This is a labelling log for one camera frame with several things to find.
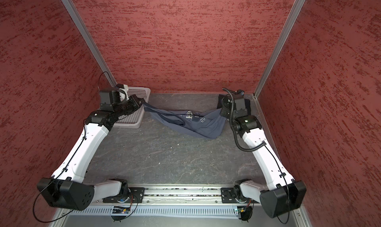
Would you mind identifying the aluminium front rail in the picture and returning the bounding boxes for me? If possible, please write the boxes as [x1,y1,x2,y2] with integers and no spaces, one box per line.
[61,184,303,205]

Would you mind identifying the slotted white cable duct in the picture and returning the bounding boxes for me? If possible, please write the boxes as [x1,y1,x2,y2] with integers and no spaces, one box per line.
[71,205,237,219]

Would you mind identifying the white plastic laundry basket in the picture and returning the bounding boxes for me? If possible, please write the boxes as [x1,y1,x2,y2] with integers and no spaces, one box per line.
[114,86,151,128]

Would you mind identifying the aluminium corner post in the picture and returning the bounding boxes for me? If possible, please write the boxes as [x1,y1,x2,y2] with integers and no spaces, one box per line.
[61,0,117,86]
[253,0,312,98]

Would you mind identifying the aluminium corner post right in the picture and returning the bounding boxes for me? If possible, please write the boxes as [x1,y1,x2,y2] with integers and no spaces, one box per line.
[253,0,312,98]

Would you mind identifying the right circuit board with wires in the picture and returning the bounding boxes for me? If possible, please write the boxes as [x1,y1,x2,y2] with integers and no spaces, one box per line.
[236,206,253,222]

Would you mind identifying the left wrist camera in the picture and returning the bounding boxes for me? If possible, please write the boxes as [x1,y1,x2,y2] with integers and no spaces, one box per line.
[99,84,129,107]

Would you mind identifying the navy tank top red trim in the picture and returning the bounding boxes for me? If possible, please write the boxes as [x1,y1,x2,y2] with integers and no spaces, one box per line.
[217,94,251,120]

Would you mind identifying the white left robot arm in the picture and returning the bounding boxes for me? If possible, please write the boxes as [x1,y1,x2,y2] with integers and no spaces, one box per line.
[37,95,145,212]

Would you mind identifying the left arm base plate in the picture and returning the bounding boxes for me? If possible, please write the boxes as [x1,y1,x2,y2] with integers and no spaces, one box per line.
[102,187,145,204]

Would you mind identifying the aluminium corner post left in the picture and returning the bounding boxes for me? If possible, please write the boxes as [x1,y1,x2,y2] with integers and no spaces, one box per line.
[61,0,117,86]

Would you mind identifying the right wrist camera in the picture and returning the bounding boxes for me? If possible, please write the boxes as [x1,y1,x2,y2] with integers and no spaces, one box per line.
[234,97,251,117]

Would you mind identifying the grey-blue tank top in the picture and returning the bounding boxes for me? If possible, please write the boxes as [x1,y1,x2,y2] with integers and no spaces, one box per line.
[144,103,226,139]

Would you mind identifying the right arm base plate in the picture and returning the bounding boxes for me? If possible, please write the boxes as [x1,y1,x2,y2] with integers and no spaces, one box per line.
[220,185,249,204]

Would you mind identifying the circuit board with wires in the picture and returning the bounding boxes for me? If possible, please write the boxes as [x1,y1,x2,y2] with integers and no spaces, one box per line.
[236,206,253,222]
[111,206,134,222]

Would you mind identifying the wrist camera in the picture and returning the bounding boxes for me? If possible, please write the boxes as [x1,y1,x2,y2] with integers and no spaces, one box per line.
[99,84,129,107]
[234,97,251,117]

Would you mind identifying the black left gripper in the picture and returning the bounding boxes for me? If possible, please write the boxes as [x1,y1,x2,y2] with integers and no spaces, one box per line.
[114,94,145,117]

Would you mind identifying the left circuit board with wires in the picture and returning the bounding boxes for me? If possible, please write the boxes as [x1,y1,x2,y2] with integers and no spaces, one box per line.
[111,206,134,222]

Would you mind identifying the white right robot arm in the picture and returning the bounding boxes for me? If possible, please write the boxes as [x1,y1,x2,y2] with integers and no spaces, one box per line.
[220,96,307,221]

